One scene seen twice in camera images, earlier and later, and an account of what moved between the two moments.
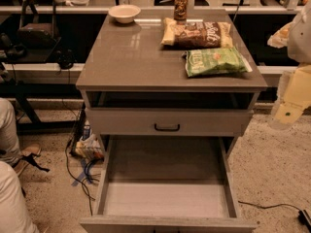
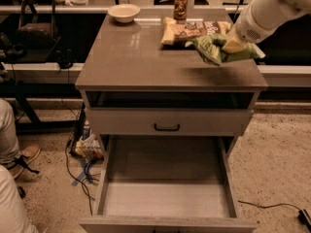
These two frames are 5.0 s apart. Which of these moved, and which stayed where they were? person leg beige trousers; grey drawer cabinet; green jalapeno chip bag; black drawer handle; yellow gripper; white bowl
Moved: green jalapeno chip bag; yellow gripper
Stayed: black drawer handle; grey drawer cabinet; person leg beige trousers; white bowl
